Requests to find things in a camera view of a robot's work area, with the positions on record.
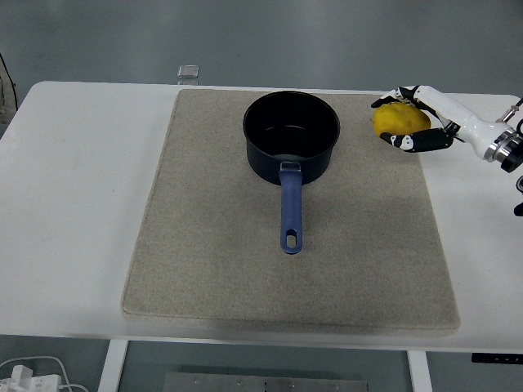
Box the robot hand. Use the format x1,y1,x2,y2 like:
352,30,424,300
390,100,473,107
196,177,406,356
370,84,516,160

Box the black table control panel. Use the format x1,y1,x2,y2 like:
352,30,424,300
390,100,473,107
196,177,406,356
471,352,523,363

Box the beige rectangular mat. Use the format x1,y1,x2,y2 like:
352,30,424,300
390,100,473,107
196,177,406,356
120,88,462,338

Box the white table leg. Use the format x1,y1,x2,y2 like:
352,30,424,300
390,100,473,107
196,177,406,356
405,350,433,392
97,339,130,392

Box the grey metal plate with screws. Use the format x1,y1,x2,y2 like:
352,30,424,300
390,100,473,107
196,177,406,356
163,372,371,392

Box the white power strip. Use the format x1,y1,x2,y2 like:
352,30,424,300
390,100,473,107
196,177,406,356
0,364,63,392

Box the blue pot with handle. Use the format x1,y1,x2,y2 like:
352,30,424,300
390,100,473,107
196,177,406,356
242,90,342,256

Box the beige stand with black cable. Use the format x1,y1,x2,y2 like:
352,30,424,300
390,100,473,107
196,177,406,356
0,51,20,123

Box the white cable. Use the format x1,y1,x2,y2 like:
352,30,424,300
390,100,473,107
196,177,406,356
0,355,89,392

